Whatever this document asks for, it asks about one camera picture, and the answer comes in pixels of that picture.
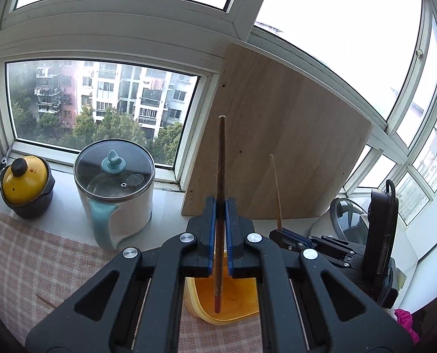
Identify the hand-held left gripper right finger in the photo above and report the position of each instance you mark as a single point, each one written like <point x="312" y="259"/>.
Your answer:
<point x="228" y="235"/>

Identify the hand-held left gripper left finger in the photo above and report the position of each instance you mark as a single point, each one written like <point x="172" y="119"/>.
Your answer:
<point x="212" y="235"/>

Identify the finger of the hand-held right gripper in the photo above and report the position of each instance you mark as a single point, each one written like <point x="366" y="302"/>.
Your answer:
<point x="286" y="241"/>
<point x="328" y="242"/>

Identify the thin light wooden chopstick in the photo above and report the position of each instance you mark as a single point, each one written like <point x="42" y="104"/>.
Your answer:
<point x="276" y="191"/>

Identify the yellow plastic container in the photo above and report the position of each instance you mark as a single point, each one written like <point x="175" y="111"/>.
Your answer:
<point x="237" y="298"/>

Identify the dark brown red-tipped chopstick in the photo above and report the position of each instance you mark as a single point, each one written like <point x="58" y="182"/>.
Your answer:
<point x="221" y="154"/>

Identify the person's right forearm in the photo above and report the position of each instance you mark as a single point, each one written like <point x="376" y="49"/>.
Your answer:
<point x="406" y="321"/>

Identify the white teal electric pot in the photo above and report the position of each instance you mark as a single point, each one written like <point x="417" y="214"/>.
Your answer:
<point x="130" y="220"/>

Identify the glass pot lid teal knob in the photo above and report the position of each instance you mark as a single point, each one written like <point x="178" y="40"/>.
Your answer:
<point x="113" y="176"/>

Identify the light wooden board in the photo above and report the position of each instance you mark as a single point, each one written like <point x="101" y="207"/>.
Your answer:
<point x="277" y="117"/>

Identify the apartment buildings outside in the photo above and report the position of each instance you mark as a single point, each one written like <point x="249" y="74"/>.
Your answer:
<point x="130" y="92"/>

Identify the pink checked tablecloth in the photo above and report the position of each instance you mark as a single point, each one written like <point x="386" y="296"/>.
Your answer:
<point x="38" y="257"/>

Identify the black clay pot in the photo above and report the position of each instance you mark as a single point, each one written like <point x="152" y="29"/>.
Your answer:
<point x="38" y="207"/>

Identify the yellow clay pot lid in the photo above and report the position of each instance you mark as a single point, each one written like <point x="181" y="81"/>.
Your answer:
<point x="25" y="184"/>

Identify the white window frame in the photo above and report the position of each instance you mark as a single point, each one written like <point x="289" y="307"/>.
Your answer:
<point x="112" y="40"/>

